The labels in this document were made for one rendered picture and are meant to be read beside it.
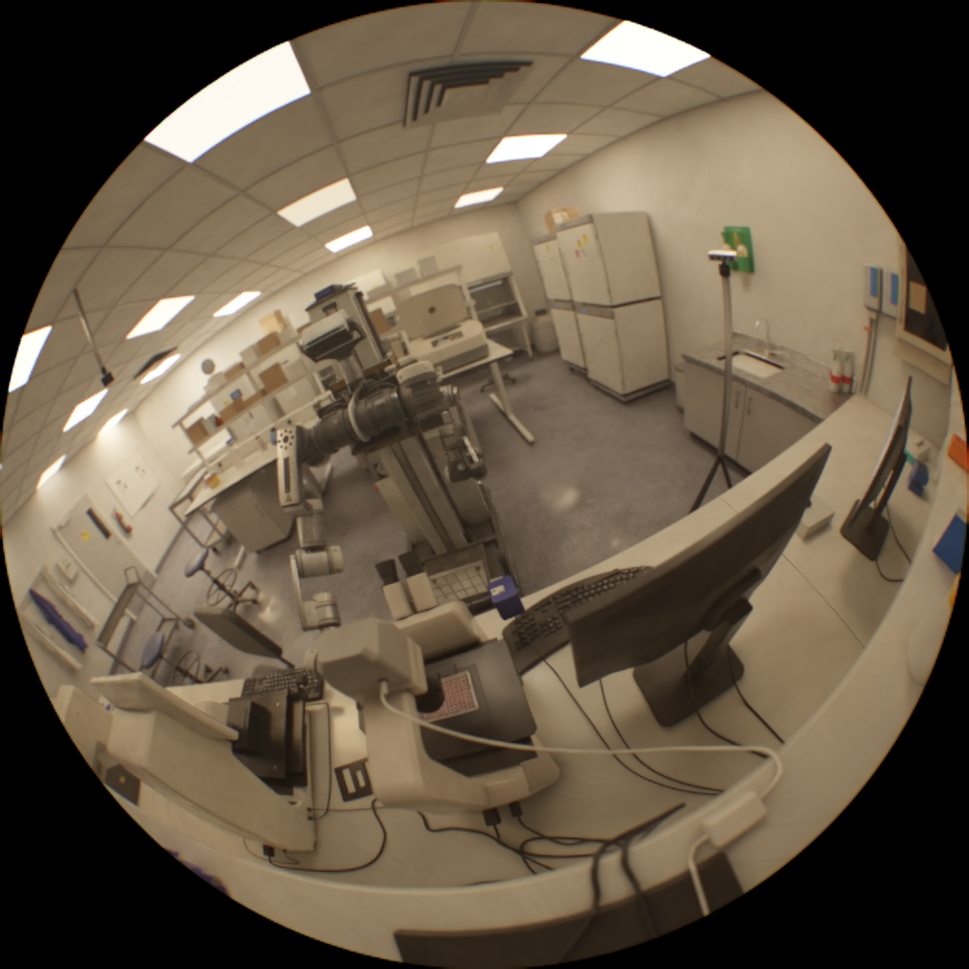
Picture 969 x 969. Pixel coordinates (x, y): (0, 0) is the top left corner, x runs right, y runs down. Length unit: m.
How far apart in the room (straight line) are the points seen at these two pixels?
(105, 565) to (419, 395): 6.19
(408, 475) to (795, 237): 2.76
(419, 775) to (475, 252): 5.13
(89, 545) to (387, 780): 6.35
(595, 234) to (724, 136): 1.45
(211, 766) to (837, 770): 0.99
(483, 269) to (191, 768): 5.26
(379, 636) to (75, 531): 6.33
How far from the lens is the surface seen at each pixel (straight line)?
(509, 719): 0.65
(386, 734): 0.45
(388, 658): 0.40
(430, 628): 0.68
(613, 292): 3.12
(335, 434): 1.08
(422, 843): 0.94
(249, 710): 1.15
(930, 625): 0.46
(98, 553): 6.60
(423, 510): 1.60
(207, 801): 0.89
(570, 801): 0.83
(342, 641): 0.41
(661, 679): 0.86
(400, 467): 1.46
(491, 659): 0.69
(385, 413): 1.02
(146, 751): 0.83
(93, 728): 2.57
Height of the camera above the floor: 1.58
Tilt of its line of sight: 35 degrees down
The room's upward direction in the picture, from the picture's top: 21 degrees counter-clockwise
